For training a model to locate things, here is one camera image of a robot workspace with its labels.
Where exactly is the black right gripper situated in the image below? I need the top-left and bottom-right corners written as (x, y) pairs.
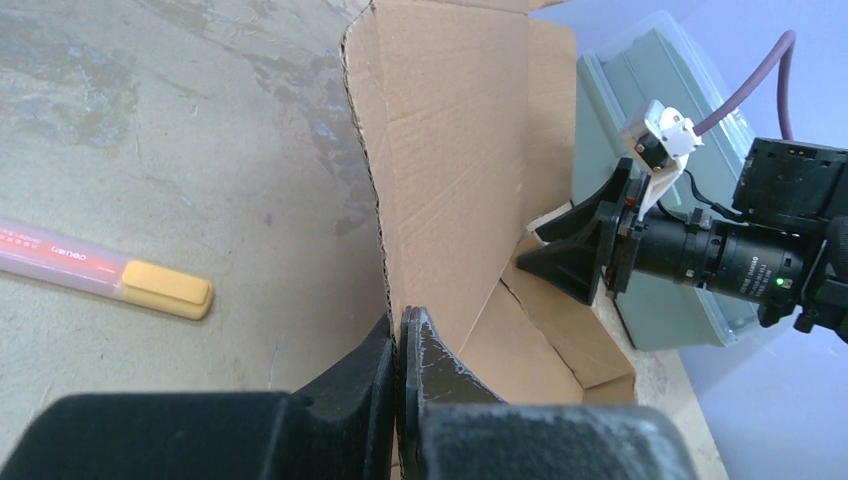
top-left (517, 157), bottom-right (829, 308)

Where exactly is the clear plastic bin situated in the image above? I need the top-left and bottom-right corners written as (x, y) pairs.
top-left (570, 9), bottom-right (763, 352)

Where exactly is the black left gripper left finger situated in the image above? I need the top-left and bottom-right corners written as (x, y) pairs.
top-left (1, 318), bottom-right (395, 479)

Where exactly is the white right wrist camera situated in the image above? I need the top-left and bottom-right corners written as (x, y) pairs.
top-left (620, 100), bottom-right (703, 221)

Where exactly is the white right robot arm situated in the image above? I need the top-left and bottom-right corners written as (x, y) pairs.
top-left (517, 138), bottom-right (847, 338)

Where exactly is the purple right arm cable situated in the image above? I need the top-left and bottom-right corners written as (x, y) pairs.
top-left (692, 29), bottom-right (798, 142)

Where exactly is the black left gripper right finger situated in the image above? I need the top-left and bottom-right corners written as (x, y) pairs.
top-left (397, 306), bottom-right (696, 479)

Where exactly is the brown cardboard box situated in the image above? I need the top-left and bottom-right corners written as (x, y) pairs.
top-left (342, 1), bottom-right (636, 406)

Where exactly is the orange highlighter marker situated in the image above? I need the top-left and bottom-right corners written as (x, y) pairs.
top-left (1, 218), bottom-right (214, 320)

